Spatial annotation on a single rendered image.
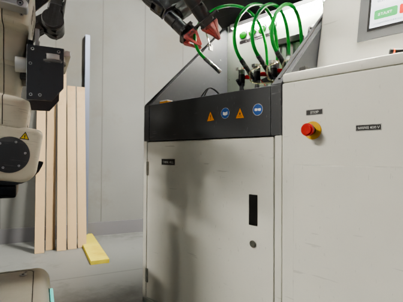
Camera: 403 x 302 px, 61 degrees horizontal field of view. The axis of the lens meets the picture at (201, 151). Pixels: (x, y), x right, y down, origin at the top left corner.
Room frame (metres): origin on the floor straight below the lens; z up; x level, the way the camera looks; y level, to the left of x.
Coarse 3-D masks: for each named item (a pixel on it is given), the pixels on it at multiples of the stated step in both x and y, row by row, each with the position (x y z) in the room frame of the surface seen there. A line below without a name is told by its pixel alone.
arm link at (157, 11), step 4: (144, 0) 1.45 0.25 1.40; (148, 0) 1.44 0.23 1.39; (152, 0) 1.43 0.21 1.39; (156, 0) 1.43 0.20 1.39; (168, 0) 1.45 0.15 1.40; (148, 4) 1.46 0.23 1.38; (152, 4) 1.48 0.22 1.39; (156, 4) 1.43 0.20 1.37; (160, 4) 1.44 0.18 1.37; (152, 8) 1.48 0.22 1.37; (156, 8) 1.46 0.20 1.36; (160, 8) 1.45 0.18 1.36; (156, 12) 1.48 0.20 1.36; (160, 12) 1.47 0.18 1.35
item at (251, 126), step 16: (208, 96) 1.25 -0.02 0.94; (224, 96) 1.20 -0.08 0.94; (240, 96) 1.15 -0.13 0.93; (256, 96) 1.10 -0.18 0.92; (160, 112) 1.44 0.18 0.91; (176, 112) 1.37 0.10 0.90; (192, 112) 1.31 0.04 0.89; (160, 128) 1.44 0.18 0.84; (176, 128) 1.37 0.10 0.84; (192, 128) 1.31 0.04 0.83; (208, 128) 1.25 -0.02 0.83; (224, 128) 1.20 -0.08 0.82; (240, 128) 1.15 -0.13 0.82; (256, 128) 1.10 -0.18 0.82
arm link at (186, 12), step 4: (160, 0) 1.43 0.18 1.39; (164, 0) 1.44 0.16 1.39; (164, 4) 1.43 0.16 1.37; (168, 4) 1.44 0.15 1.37; (176, 4) 1.48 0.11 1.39; (180, 4) 1.48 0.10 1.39; (184, 4) 1.48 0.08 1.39; (164, 8) 1.43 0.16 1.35; (168, 8) 1.44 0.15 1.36; (172, 8) 1.48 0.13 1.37; (176, 8) 1.47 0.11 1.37; (180, 8) 1.47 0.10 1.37; (184, 8) 1.47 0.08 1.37; (188, 8) 1.48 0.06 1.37; (164, 12) 1.45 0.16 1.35; (180, 12) 1.47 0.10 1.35; (184, 12) 1.47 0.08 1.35; (188, 12) 1.49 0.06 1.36; (160, 16) 1.50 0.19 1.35; (184, 16) 1.48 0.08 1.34
